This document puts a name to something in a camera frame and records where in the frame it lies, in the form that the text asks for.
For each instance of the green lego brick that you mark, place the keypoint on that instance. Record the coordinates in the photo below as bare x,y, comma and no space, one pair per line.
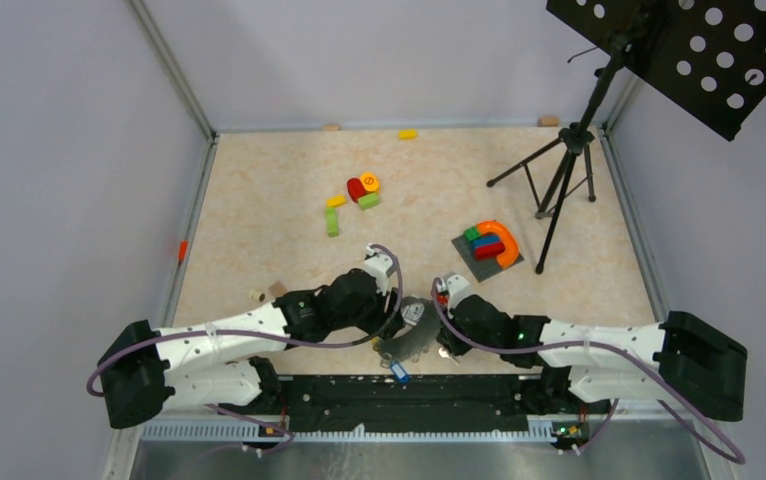
472,234

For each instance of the grey lego baseplate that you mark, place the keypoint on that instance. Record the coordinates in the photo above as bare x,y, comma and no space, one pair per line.
481,269

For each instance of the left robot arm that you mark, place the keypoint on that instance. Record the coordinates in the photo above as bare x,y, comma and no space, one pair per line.
147,371

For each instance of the small wooden hexagon block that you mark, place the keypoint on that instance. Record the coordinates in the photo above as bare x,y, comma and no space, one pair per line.
277,289

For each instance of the red cylinder block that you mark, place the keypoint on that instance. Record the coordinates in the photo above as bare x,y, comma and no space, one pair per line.
355,189

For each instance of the red lego brick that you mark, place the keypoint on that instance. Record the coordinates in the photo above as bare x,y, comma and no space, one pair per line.
487,252

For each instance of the green rectangular block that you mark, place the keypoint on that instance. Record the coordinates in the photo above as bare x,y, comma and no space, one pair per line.
368,201

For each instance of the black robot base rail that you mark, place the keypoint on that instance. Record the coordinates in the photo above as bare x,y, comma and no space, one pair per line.
423,404

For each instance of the blue lego brick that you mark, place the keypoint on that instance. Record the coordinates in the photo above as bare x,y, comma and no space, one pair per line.
485,240

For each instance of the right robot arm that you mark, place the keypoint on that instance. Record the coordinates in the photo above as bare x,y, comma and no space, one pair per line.
681,361

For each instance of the blue key tag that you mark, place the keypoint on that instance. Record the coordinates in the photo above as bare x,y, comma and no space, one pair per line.
399,372

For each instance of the yellow rectangular block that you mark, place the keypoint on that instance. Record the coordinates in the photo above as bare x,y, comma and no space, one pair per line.
336,201

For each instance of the black tripod stand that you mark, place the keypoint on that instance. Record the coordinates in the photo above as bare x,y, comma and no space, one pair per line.
576,139

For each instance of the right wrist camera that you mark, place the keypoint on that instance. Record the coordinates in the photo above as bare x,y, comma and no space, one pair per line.
454,288

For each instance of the perforated metal keyring plate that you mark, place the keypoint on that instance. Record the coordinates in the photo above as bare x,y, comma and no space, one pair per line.
423,326

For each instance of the orange curved lego tube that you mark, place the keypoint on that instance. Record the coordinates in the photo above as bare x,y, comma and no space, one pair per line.
512,253

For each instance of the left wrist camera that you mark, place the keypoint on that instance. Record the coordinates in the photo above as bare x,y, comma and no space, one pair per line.
380,263

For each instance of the black perforated panel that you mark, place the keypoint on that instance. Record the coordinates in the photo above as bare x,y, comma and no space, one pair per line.
707,57

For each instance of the yellow block at far edge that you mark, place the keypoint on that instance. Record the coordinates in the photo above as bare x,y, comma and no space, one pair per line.
407,134

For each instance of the orange round block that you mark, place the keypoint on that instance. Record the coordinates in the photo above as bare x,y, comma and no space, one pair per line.
370,182

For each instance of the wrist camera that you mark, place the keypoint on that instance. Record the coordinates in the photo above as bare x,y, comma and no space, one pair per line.
454,288
380,263

